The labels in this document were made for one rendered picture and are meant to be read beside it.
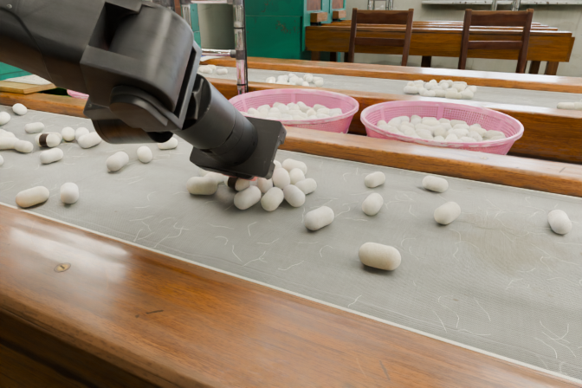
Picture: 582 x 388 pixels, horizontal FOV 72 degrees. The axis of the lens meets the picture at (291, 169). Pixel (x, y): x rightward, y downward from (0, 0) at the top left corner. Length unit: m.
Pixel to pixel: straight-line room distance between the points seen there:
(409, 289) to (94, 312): 0.24
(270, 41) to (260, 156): 3.01
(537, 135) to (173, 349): 0.77
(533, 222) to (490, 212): 0.04
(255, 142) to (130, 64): 0.18
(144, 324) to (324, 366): 0.12
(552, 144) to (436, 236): 0.51
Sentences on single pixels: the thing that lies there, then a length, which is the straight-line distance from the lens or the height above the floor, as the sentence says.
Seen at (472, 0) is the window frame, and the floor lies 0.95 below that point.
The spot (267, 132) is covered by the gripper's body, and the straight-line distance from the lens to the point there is 0.44.
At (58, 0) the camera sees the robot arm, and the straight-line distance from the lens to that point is 0.34.
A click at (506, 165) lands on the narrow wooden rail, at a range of 0.58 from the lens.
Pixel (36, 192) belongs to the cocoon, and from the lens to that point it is 0.55.
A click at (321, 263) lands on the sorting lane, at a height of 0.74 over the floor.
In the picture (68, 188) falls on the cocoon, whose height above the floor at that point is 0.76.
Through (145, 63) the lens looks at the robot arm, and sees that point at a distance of 0.31.
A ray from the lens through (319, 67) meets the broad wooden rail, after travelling 1.31.
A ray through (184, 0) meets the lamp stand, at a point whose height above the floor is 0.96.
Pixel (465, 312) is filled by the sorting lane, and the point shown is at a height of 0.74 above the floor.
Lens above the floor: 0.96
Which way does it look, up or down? 23 degrees down
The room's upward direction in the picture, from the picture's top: straight up
